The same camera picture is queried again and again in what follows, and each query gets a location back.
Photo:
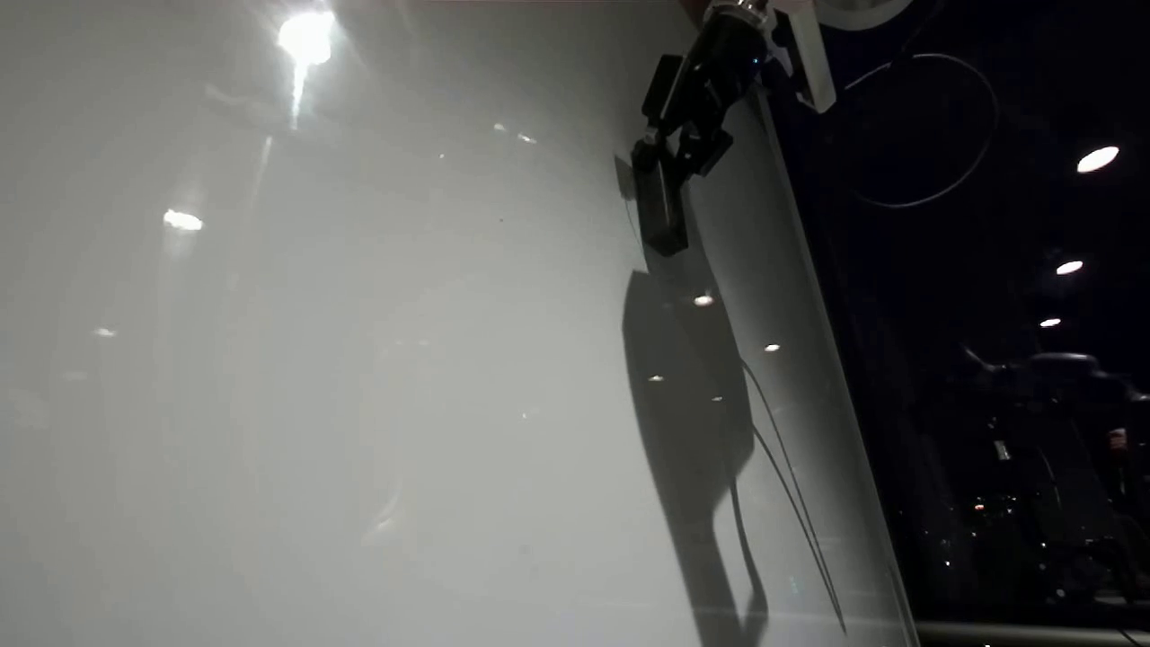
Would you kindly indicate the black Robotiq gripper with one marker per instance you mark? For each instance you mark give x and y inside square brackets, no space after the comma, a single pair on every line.
[723,58]

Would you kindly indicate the black board eraser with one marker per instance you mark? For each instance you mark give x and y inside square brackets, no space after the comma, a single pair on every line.
[664,212]

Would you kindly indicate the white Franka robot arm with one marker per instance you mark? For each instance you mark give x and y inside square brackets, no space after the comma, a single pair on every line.
[814,58]

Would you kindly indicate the round ceiling light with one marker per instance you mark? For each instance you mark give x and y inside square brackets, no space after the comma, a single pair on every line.
[1067,269]
[1096,159]
[1049,322]

